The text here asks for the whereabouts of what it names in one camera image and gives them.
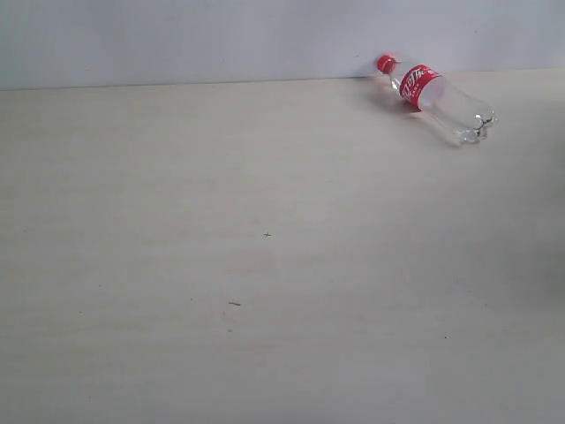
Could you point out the red label clear cola bottle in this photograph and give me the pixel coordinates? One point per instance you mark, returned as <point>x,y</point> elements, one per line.
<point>465,117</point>

